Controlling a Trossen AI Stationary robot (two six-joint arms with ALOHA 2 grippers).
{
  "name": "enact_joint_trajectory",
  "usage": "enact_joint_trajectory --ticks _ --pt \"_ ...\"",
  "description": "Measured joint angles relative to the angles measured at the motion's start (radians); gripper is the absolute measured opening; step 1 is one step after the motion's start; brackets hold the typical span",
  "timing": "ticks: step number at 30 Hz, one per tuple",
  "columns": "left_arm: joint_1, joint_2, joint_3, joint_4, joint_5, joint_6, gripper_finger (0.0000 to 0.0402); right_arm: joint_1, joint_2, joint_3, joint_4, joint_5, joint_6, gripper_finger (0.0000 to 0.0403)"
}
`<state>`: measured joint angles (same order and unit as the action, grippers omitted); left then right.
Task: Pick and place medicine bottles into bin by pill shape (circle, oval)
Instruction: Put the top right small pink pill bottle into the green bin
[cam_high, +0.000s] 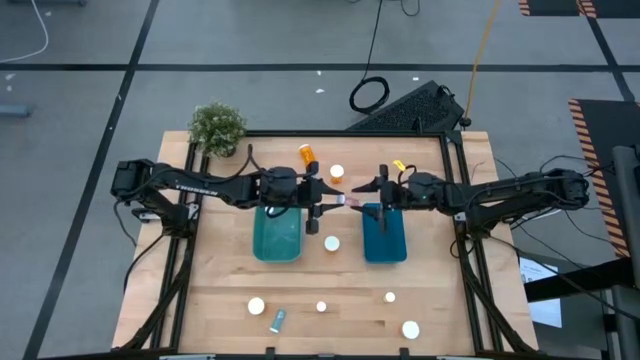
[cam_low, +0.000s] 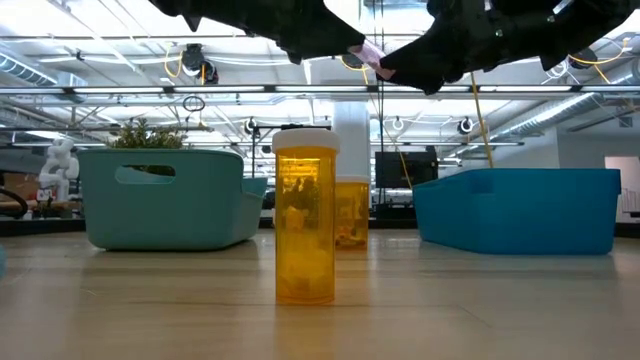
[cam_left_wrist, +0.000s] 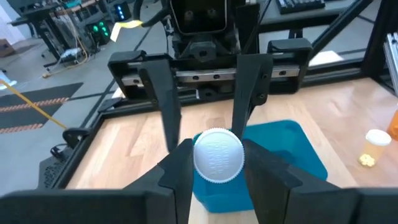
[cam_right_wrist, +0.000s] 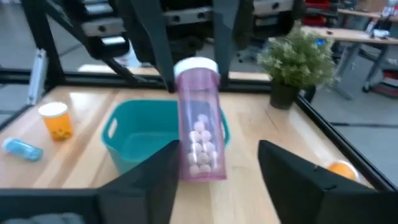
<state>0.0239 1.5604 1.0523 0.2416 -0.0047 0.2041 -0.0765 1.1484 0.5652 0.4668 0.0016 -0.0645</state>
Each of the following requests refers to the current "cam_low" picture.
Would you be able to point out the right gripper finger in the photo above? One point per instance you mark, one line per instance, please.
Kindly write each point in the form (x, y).
(450, 50)

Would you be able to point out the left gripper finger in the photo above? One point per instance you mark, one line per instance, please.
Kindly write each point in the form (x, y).
(300, 30)

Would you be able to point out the small pink pill bottle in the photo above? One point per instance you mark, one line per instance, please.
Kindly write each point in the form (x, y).
(371, 56)

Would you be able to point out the large orange pill bottle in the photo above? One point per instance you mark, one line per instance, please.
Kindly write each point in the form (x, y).
(352, 215)

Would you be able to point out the small white cap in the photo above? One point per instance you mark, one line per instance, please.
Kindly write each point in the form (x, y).
(305, 225)

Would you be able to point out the dark blue plastic bin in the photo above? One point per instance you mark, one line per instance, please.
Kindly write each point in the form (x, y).
(515, 215)

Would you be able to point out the teal plastic bin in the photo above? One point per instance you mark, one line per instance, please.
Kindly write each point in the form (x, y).
(200, 210)

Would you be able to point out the black hanging spotlight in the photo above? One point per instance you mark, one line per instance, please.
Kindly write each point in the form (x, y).
(192, 57)

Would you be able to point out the LED light bar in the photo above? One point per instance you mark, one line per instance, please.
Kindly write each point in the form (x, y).
(320, 89)

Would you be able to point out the black monitor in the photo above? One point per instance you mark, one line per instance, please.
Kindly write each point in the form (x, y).
(406, 170)

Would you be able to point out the potted green plant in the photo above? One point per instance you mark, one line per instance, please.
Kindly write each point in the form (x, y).
(145, 137)

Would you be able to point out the silver ventilation duct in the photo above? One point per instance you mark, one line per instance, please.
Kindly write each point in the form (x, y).
(575, 107)

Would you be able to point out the black aluminium table frame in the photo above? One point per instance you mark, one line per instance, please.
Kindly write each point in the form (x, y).
(40, 226)

